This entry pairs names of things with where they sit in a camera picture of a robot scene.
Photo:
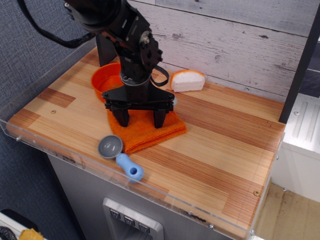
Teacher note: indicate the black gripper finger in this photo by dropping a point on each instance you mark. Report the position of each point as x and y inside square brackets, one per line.
[122, 116]
[159, 117]

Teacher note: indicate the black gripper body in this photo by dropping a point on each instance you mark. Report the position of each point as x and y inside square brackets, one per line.
[122, 96]

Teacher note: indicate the orange cloth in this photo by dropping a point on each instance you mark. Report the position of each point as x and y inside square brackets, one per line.
[141, 132]

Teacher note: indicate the blue grey toy spoon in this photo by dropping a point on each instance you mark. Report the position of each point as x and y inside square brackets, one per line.
[111, 147]

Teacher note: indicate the orange toy pot grey handle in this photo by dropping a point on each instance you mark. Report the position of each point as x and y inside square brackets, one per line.
[113, 72]

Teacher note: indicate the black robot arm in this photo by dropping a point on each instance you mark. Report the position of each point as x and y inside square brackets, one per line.
[138, 52]

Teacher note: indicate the white orange cheese wedge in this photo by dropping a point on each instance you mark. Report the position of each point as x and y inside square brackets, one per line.
[187, 80]

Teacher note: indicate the grey cabinet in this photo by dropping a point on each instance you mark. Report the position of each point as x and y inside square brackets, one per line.
[178, 199]

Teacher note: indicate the silver button control panel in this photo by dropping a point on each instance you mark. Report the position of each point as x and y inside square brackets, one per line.
[126, 223]

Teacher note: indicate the clear acrylic table guard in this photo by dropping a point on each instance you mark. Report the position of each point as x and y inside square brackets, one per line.
[233, 131]

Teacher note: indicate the white ridged appliance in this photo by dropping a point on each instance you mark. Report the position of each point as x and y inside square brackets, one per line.
[297, 165]

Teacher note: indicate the yellow tape piece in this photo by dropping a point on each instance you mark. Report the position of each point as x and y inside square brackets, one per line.
[30, 234]

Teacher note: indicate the black left frame post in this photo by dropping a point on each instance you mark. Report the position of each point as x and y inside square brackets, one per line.
[106, 50]

